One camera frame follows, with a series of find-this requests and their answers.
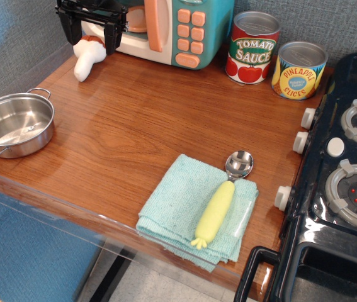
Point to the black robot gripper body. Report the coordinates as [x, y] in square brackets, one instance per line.
[96, 12]

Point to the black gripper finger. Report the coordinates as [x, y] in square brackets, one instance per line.
[71, 27]
[112, 35]

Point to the spoon with yellow handle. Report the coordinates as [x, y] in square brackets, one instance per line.
[237, 166]

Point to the teal toy microwave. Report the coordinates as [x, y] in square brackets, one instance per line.
[185, 34]

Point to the white plush mushroom toy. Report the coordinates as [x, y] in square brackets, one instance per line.
[89, 51]

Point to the stainless steel pot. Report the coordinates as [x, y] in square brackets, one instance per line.
[26, 122]

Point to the tomato sauce can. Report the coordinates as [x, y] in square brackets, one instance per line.
[253, 41]

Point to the light teal folded cloth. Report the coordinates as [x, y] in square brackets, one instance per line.
[171, 214]

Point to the pineapple slices can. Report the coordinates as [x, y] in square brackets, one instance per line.
[298, 71]

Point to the black toy stove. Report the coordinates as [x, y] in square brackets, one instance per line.
[317, 259]

